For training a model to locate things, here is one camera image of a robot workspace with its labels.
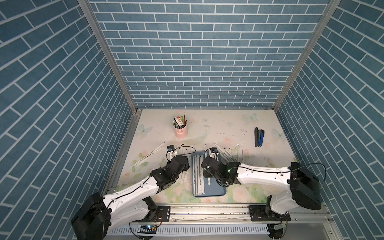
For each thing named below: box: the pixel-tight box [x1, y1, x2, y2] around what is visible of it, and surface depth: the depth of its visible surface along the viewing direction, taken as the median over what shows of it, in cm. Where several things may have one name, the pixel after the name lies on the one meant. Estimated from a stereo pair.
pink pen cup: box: [173, 124, 188, 139], surface depth 99 cm
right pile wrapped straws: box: [214, 140, 244, 163], surface depth 96 cm
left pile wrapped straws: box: [175, 167, 193, 184], surface depth 86 cm
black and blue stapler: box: [254, 127, 265, 148], surface depth 104 cm
